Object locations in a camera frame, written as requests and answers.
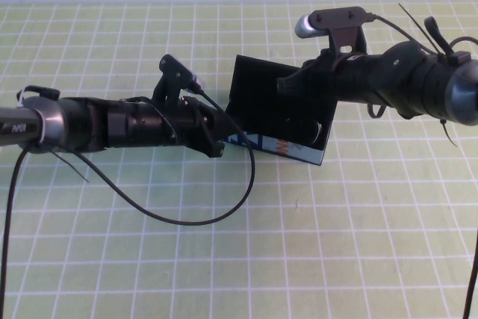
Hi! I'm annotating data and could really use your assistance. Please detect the white zip tie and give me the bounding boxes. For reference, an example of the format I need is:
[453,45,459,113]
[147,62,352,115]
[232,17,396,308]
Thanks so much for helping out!
[35,109,48,145]

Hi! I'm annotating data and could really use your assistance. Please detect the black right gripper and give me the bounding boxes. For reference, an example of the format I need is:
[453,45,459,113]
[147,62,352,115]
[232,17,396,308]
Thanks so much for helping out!
[276,48,366,99]

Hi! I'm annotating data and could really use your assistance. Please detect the black left camera cable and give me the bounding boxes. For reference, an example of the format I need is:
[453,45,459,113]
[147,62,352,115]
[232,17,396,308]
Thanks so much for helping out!
[0,85,257,300]

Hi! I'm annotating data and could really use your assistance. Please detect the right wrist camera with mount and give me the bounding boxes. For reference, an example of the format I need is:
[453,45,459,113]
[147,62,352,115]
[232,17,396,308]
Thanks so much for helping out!
[294,5,376,55]

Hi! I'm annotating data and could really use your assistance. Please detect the black frame glasses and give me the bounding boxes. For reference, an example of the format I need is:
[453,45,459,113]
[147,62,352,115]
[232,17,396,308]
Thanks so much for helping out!
[282,116,325,147]

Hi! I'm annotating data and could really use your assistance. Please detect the black zip tie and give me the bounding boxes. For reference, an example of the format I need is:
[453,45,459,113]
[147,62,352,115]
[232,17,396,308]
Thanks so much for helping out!
[50,149,90,184]
[439,118,461,149]
[397,2,438,54]

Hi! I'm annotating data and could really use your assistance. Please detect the black printed glasses case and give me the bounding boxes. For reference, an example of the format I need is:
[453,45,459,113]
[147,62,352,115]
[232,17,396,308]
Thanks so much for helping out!
[223,54,338,167]

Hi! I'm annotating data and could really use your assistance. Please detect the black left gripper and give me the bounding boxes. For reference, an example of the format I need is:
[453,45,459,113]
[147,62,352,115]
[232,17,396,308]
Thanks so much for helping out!
[173,95,243,158]

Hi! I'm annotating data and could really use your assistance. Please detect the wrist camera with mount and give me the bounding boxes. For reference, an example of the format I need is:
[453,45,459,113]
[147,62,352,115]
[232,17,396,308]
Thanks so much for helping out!
[294,5,376,55]
[152,53,205,105]

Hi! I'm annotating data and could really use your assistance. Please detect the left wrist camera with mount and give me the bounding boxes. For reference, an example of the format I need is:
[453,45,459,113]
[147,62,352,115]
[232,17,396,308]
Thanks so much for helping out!
[152,53,205,105]

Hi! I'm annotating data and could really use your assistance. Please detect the green white-grid tablecloth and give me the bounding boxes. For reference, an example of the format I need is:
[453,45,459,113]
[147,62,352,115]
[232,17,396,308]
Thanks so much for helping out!
[0,1,478,319]

